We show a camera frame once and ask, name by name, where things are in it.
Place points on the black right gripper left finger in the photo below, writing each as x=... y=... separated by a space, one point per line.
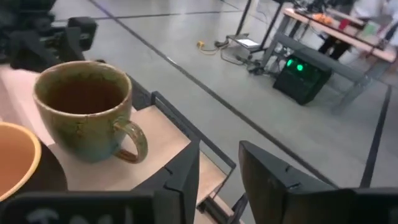
x=93 y=208

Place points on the person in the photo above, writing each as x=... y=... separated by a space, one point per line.
x=370 y=7

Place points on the small green cup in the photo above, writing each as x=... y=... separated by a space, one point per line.
x=370 y=28

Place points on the yellow floor plug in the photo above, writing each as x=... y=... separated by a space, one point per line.
x=200 y=44

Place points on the black cup yellow inside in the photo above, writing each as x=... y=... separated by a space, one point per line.
x=18 y=155

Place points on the small red cup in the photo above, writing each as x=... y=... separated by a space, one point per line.
x=344 y=24

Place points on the green teal glazed mug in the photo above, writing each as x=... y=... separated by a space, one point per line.
x=87 y=137

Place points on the black floor stand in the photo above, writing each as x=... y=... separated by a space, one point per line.
x=245 y=42

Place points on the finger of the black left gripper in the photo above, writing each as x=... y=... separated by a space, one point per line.
x=79 y=34
x=29 y=51

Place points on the black computer green lights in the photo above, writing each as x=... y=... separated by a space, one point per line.
x=298 y=85

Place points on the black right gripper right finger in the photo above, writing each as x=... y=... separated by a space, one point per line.
x=311 y=205

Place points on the orange objects on table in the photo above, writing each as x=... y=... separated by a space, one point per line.
x=322 y=18

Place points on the wooden shelf black metal frame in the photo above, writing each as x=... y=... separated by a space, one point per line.
x=155 y=133

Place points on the wooden-top background table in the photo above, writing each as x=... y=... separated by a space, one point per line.
x=357 y=43

